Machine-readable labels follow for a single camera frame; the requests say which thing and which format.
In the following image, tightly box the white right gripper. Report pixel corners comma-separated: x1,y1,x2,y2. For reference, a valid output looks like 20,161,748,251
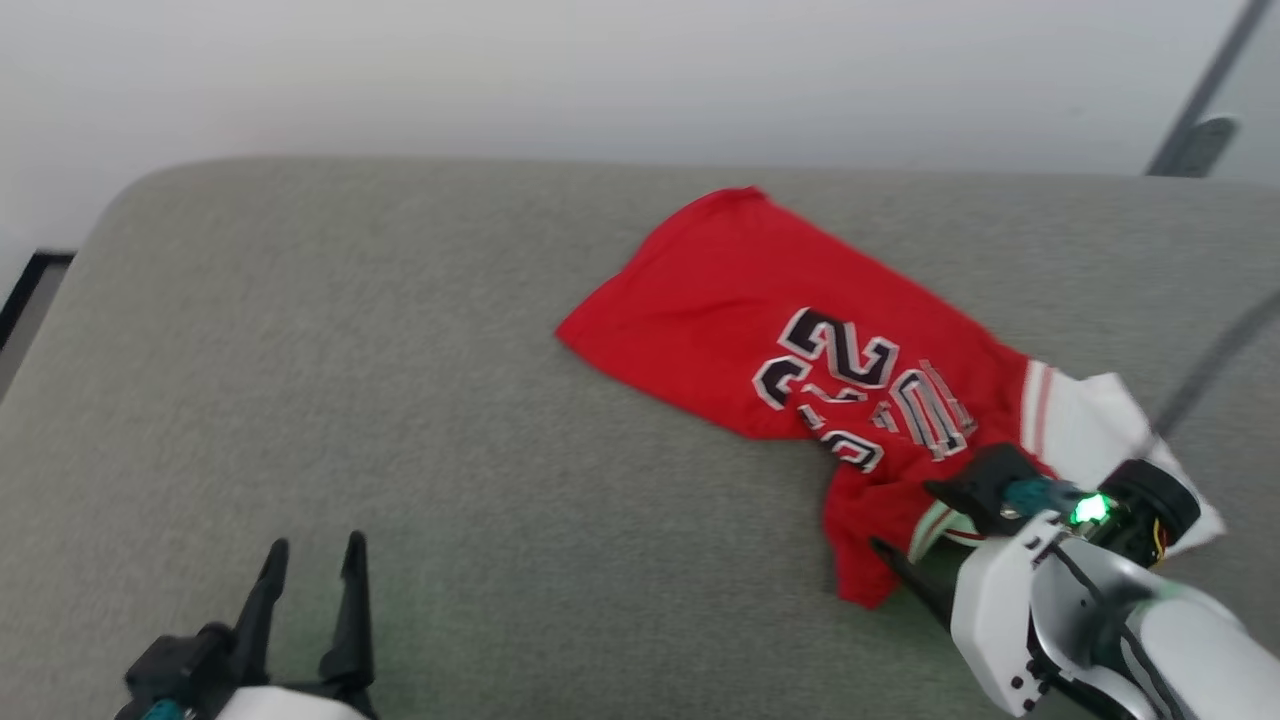
868,510,1079,717

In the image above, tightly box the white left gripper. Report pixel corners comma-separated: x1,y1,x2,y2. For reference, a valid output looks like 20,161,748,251
215,531,379,720

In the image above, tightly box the red and white jersey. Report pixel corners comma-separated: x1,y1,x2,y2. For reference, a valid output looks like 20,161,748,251
555,185,1226,611

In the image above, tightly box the dark grey metal pole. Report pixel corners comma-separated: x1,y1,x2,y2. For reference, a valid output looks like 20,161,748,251
1145,0,1273,179

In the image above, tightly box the teal right camera plug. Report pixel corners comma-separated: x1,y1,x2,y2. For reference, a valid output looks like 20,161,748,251
1005,478,1086,516

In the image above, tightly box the black floor frame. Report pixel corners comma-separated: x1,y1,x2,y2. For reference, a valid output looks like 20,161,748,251
0,250,77,351

